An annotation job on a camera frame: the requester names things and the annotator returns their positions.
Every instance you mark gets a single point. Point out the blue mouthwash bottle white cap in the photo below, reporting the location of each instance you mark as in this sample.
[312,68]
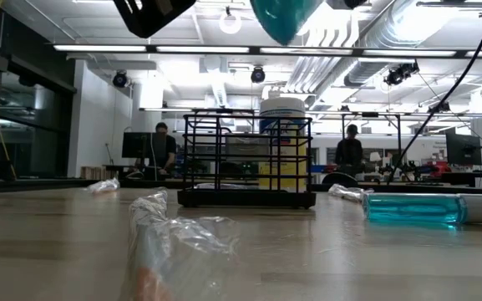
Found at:
[284,21]
[412,207]

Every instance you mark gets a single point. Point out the orange toothbrush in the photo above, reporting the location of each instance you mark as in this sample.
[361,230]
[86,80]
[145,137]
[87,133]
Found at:
[105,185]
[174,251]

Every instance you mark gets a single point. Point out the purple toothbrush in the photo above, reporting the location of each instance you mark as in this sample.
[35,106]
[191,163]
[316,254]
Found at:
[347,193]
[209,186]

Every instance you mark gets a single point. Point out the black ceiling spotlight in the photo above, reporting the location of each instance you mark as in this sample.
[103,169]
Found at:
[258,75]
[399,74]
[120,79]

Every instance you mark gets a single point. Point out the white round ceiling lamp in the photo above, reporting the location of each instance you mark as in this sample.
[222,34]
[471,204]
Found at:
[230,31]

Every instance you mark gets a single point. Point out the black computer monitor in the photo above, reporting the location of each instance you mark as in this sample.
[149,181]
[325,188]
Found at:
[138,144]
[463,149]

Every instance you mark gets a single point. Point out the person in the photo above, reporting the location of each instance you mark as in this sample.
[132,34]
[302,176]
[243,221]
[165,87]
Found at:
[349,154]
[163,150]

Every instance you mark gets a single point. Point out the white yellow wipes canister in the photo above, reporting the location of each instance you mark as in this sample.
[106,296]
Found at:
[282,106]

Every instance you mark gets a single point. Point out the wooden slat crate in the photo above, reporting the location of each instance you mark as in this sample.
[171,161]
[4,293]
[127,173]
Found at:
[98,173]

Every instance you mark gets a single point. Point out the red bin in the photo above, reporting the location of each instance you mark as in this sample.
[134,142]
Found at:
[440,168]

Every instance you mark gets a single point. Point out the long ceiling light rail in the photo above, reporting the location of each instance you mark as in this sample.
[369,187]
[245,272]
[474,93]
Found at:
[255,50]

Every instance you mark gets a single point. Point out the ribbed silver air duct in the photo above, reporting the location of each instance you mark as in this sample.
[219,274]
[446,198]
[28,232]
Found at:
[370,71]

